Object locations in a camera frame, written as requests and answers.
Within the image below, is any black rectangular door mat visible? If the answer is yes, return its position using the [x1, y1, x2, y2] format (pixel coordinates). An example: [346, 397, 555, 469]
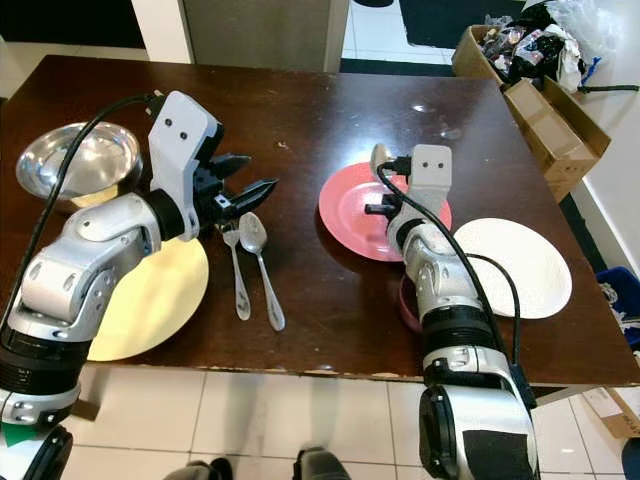
[398, 0, 527, 50]

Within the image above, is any maroon bowl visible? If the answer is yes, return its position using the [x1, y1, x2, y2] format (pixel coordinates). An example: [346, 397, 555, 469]
[398, 274, 427, 334]

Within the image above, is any white plate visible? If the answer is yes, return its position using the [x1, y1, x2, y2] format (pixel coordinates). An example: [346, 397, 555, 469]
[452, 217, 574, 322]

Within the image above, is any white plastic bag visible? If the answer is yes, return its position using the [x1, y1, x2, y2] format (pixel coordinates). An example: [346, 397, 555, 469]
[545, 0, 623, 63]

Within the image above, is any black robot foot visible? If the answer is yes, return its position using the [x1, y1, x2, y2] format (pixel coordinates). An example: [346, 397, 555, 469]
[295, 447, 354, 480]
[163, 458, 233, 480]

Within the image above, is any large open cardboard box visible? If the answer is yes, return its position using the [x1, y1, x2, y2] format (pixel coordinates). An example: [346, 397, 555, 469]
[450, 25, 612, 202]

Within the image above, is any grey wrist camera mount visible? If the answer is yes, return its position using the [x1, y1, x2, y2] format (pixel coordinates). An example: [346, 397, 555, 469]
[409, 143, 454, 208]
[147, 90, 224, 242]

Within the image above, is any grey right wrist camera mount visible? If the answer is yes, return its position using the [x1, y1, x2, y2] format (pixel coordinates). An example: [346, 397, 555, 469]
[409, 143, 454, 208]

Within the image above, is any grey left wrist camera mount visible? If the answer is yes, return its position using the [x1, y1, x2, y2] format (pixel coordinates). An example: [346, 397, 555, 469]
[147, 90, 224, 242]

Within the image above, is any red plate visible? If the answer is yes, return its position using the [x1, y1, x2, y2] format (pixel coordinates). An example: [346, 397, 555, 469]
[318, 160, 454, 264]

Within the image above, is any silver metal spoon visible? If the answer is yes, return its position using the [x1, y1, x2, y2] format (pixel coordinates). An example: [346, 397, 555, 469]
[238, 212, 288, 333]
[369, 142, 397, 178]

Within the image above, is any black left robot foot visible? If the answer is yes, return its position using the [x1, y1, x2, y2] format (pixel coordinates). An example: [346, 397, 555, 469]
[163, 458, 233, 480]

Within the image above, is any silver metal fork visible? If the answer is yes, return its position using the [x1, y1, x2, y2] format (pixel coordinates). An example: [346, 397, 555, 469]
[221, 224, 254, 322]

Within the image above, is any blue bucket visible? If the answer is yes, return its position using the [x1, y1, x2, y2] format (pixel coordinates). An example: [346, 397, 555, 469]
[620, 438, 640, 480]

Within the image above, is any blue dustpan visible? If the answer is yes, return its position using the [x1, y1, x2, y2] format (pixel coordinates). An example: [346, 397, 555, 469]
[595, 264, 640, 351]

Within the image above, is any black tool handle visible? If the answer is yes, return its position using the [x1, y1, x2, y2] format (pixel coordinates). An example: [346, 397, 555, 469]
[575, 83, 640, 96]

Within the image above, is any grey door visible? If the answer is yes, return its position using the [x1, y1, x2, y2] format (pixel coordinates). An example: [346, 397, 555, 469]
[185, 0, 351, 71]

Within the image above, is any black right robot foot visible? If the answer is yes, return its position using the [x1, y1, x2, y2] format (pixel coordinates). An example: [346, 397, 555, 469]
[295, 447, 354, 480]

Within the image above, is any yellow plate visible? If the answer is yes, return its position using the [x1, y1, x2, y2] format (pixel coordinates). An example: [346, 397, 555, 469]
[85, 235, 212, 363]

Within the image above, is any small labelled cardboard carton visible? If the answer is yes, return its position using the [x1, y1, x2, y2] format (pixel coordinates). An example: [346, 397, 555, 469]
[577, 384, 640, 442]

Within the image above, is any black rubbish bag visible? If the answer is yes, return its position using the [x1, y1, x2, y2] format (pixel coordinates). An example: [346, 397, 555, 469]
[480, 5, 583, 91]

